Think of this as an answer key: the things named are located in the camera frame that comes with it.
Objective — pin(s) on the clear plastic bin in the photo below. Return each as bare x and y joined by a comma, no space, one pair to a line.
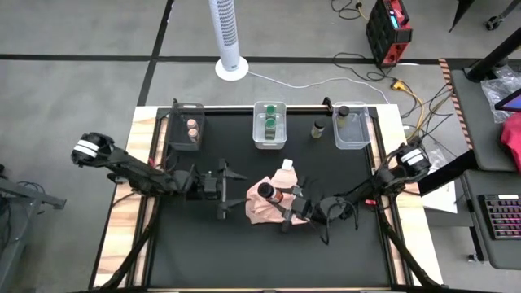
354,136
260,140

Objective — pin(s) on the green lid spice jar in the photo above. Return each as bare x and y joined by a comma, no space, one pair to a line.
270,110
270,130

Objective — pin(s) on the black desk post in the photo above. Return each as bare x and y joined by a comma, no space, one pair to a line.
494,57

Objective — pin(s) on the grey metal stand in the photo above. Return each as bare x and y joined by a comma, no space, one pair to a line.
32,194

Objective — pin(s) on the tablet screen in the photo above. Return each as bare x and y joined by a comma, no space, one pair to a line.
513,103

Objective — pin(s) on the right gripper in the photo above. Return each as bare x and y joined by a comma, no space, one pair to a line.
307,208

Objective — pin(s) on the striped warning tape strip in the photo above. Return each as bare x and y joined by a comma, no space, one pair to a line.
452,93

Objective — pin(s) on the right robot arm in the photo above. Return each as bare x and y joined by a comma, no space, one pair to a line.
382,179

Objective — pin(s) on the black table mat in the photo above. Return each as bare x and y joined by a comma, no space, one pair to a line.
224,252

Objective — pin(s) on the grey desk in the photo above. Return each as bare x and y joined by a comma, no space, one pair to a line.
504,256
480,142

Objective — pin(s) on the black caster leg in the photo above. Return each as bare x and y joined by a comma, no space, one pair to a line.
493,22

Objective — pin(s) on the red cloth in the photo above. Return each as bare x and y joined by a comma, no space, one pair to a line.
513,142

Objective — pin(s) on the pink towel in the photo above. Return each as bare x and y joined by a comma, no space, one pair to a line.
264,213

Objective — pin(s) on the white paper sheet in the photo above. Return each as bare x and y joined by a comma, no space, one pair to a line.
441,201

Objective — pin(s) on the small red clip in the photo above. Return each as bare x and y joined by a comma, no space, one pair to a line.
369,201
153,163

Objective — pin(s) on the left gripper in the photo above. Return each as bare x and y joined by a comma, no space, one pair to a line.
211,186

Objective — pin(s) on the white tower fan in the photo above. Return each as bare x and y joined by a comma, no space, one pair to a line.
228,32

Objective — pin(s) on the black frame knob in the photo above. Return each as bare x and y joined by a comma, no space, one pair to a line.
176,103
327,102

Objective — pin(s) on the black support beam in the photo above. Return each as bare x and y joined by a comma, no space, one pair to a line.
447,173

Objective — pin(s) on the small white tag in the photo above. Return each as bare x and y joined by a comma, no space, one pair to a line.
287,164

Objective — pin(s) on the smoky grey plastic bin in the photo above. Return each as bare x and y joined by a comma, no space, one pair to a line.
179,140

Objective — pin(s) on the orange spice black lid jar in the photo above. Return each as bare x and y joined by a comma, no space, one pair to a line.
266,190

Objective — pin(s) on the backlit keyboard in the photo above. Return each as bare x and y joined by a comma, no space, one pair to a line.
504,217

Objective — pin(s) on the red and black box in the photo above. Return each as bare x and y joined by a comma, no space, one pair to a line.
386,36

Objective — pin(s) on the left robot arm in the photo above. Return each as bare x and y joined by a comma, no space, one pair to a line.
130,169

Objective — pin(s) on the yellow label black lid jar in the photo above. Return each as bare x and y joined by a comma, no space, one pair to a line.
317,130
343,114

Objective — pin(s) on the clear plastic bag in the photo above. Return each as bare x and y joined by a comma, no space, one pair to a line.
494,91

